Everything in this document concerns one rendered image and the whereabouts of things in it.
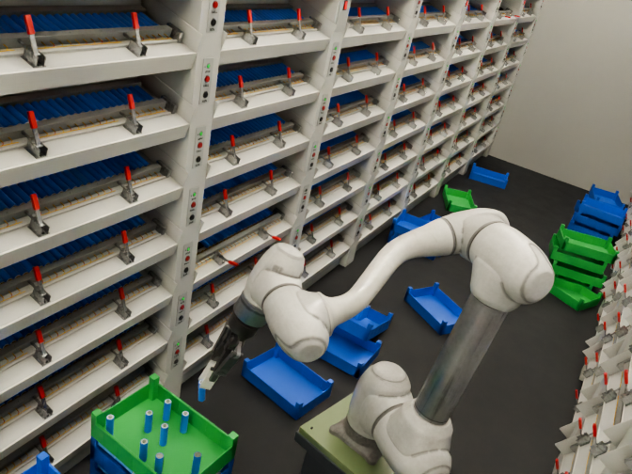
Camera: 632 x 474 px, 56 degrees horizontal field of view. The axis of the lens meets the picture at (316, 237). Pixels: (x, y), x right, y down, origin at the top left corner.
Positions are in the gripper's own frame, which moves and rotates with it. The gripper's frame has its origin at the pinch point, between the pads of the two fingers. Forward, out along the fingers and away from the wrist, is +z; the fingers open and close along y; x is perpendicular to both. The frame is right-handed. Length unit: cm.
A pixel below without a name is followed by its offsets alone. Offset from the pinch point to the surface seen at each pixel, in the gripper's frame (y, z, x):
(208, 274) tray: 53, 4, -8
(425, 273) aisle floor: 132, 7, -154
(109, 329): 24.6, 14.0, 21.2
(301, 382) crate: 51, 37, -65
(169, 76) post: 50, -52, 32
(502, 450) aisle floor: 10, 12, -131
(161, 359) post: 42, 35, -4
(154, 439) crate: -6.7, 18.5, 6.9
